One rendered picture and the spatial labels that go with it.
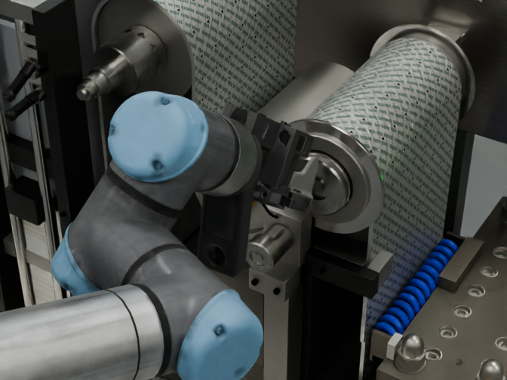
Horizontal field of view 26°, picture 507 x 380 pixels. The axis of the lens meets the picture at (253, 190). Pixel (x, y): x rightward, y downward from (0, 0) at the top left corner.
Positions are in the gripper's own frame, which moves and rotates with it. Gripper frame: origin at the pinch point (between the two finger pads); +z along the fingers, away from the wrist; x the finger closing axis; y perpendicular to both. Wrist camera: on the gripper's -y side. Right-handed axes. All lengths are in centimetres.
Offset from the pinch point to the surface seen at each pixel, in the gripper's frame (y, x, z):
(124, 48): 9.8, 22.1, -8.2
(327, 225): -1.5, -2.5, 6.3
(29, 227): -19, 53, 30
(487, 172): 22, 34, 221
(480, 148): 29, 41, 230
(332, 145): 7.1, -2.8, -1.5
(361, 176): 5.0, -6.5, 0.3
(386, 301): -8.4, -8.1, 20.3
